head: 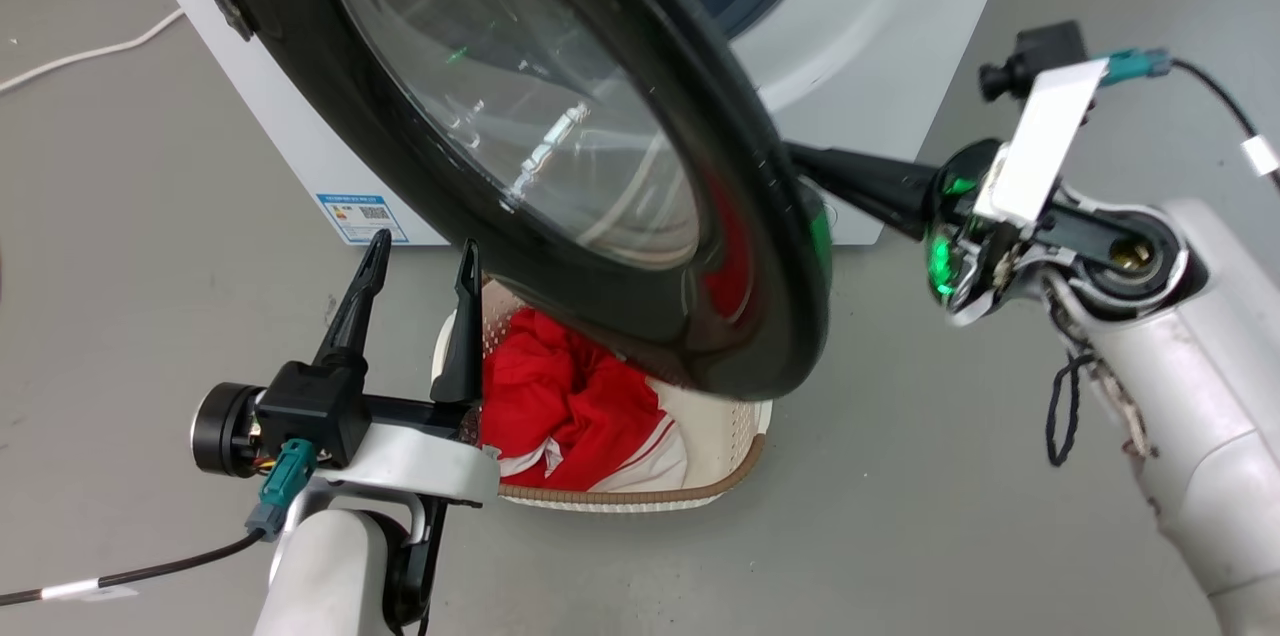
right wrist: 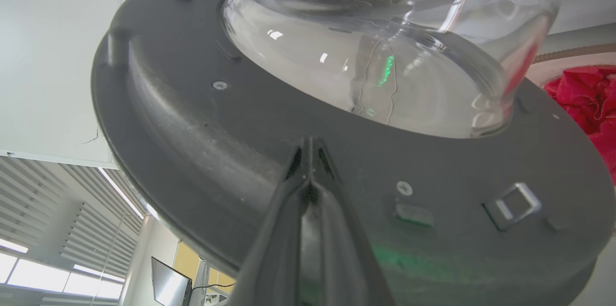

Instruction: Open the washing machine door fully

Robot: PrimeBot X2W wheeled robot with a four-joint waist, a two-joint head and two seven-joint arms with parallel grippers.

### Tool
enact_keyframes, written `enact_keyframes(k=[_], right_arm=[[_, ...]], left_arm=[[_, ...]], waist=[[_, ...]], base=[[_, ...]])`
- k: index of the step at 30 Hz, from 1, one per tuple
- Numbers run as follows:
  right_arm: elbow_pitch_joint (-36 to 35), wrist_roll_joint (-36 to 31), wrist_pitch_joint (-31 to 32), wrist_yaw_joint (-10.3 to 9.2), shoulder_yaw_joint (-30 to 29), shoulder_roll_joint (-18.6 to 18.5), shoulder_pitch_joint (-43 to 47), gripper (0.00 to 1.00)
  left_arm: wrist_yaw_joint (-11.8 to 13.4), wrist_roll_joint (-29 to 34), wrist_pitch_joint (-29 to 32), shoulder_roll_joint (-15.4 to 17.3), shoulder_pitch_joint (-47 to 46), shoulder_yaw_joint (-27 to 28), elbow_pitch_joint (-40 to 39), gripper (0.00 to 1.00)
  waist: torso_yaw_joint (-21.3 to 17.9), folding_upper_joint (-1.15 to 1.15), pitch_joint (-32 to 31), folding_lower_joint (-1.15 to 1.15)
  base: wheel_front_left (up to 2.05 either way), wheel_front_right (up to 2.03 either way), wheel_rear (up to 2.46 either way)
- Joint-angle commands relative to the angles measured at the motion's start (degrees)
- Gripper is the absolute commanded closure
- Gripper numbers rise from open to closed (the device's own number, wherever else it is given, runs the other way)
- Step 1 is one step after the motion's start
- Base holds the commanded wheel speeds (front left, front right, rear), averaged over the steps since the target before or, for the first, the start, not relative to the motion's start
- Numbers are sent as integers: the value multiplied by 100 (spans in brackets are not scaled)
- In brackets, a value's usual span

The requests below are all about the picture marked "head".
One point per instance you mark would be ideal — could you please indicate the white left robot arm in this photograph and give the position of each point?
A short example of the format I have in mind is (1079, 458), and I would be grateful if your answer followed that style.
(325, 566)

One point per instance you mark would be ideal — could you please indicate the black round washer door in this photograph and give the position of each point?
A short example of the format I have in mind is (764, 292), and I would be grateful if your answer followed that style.
(770, 316)

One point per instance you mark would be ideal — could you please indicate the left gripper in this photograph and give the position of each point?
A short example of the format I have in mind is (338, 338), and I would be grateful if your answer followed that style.
(420, 461)

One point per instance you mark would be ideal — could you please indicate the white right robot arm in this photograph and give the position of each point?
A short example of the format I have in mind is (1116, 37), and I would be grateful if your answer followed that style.
(1200, 376)

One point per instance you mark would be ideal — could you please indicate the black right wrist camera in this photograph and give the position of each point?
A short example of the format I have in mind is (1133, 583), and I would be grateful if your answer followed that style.
(1040, 51)

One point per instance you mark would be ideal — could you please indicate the white laundry basket brown rim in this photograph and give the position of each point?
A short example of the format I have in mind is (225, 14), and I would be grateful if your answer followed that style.
(722, 446)

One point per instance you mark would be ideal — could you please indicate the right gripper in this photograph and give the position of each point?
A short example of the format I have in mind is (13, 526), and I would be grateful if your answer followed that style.
(960, 256)

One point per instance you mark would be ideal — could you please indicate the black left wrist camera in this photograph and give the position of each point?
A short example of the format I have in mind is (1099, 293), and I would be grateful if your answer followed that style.
(310, 406)

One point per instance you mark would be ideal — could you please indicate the red and white garment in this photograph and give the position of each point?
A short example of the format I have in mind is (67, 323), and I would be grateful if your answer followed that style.
(560, 396)

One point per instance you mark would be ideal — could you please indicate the blue energy label sticker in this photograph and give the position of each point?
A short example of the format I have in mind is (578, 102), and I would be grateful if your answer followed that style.
(363, 217)

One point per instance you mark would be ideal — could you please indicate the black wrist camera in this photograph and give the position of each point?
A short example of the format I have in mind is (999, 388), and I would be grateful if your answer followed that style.
(310, 406)
(1040, 51)

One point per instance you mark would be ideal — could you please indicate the white front-load washing machine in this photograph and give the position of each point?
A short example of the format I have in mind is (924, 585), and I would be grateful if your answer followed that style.
(880, 46)

